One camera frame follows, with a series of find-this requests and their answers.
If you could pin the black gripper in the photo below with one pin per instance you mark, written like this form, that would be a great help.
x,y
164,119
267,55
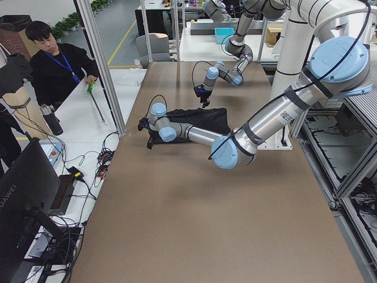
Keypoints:
x,y
205,95
152,137

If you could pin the black t-shirt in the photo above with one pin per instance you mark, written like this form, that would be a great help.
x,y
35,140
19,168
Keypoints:
x,y
214,119

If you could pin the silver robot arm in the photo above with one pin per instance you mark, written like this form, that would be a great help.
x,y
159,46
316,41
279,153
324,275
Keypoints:
x,y
236,46
327,50

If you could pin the metal reacher grabber tool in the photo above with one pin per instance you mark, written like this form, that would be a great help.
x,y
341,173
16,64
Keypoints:
x,y
89,91

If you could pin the blue teach pendant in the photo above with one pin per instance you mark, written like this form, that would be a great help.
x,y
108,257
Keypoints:
x,y
52,150

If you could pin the black water bottle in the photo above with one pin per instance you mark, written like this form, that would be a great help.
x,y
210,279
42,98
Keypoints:
x,y
51,120

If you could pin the person in black sweater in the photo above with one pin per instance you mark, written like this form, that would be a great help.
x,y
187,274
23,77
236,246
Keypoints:
x,y
57,68

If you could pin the black computer monitor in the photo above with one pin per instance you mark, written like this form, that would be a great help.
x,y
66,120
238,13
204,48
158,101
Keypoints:
x,y
28,190

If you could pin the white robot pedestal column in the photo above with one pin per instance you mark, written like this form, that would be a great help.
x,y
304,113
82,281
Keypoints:
x,y
271,123

